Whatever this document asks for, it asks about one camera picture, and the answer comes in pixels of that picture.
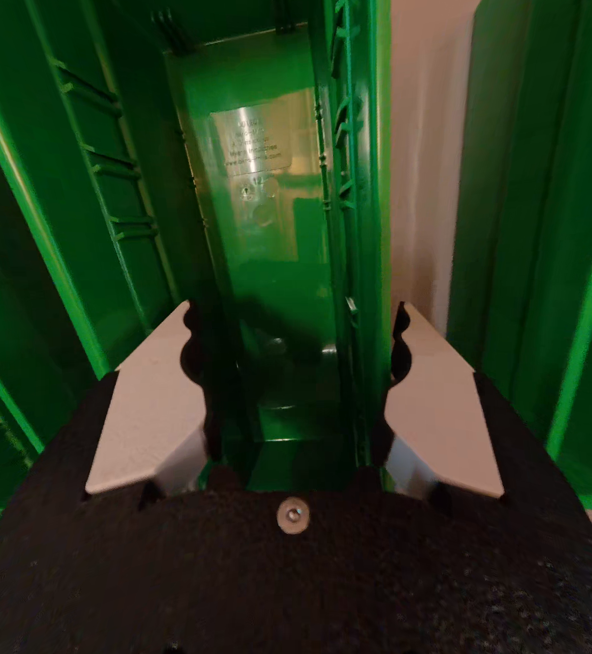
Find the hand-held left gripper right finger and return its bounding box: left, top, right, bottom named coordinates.
left=371, top=301, right=505, bottom=499

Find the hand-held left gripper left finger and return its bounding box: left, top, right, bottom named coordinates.
left=85, top=300, right=222, bottom=497

